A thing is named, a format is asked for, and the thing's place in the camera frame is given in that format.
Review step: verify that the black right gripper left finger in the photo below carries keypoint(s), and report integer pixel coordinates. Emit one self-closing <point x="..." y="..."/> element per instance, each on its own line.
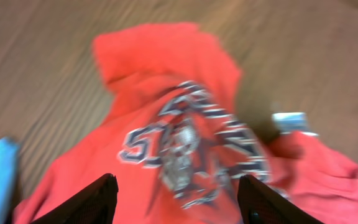
<point x="95" y="204"/>

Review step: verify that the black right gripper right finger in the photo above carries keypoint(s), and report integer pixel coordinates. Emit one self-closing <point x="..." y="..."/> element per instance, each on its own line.
<point x="259" y="204"/>

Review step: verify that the red printed t-shirt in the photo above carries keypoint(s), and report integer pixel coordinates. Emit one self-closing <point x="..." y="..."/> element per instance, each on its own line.
<point x="175" y="146"/>

